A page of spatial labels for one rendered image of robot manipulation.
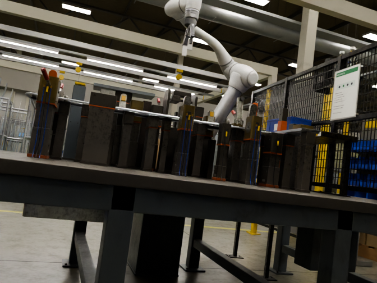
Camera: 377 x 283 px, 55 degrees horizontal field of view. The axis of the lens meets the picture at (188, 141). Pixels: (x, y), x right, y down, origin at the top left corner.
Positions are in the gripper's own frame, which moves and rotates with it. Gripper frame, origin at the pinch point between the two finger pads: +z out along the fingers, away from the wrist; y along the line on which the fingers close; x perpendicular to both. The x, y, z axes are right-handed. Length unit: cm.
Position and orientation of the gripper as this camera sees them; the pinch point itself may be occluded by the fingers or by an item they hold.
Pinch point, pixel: (186, 51)
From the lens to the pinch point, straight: 233.9
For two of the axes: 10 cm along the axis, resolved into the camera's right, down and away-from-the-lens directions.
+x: 9.6, 1.4, 2.5
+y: 2.6, -0.4, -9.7
